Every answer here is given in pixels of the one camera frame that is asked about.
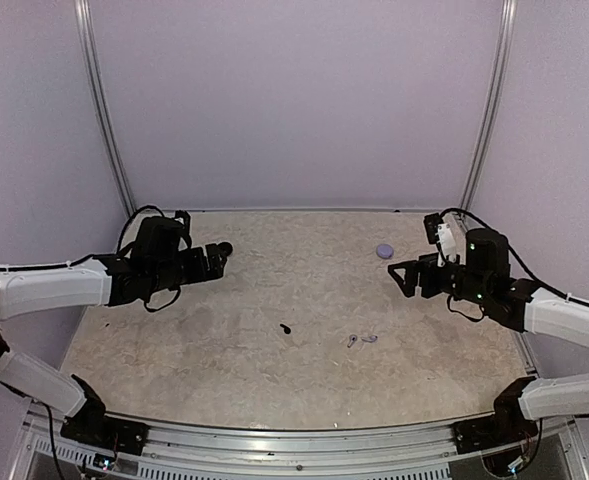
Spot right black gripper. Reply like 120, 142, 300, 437
388, 252, 490, 306

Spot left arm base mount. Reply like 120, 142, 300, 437
60, 374, 150, 456

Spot front aluminium rail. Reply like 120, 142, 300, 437
6, 405, 589, 479

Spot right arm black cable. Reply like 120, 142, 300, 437
441, 207, 589, 321

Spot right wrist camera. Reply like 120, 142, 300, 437
423, 213, 460, 266

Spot left aluminium frame post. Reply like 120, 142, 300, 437
74, 0, 136, 215

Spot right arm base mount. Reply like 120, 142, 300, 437
452, 376, 540, 454

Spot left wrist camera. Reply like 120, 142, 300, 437
174, 210, 191, 236

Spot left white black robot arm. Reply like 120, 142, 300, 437
0, 212, 233, 445

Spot aluminium frame post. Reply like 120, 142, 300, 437
74, 0, 136, 215
459, 0, 518, 210

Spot purple round charging case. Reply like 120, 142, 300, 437
376, 244, 394, 259

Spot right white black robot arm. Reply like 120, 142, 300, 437
388, 224, 589, 444

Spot purple earbud left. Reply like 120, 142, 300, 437
347, 335, 358, 348

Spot right aluminium frame post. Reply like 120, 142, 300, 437
459, 0, 518, 210

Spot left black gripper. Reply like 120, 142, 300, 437
149, 242, 226, 293

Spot black earbud charging case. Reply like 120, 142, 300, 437
207, 241, 233, 258

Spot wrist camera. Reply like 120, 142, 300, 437
423, 213, 460, 266
174, 210, 191, 236

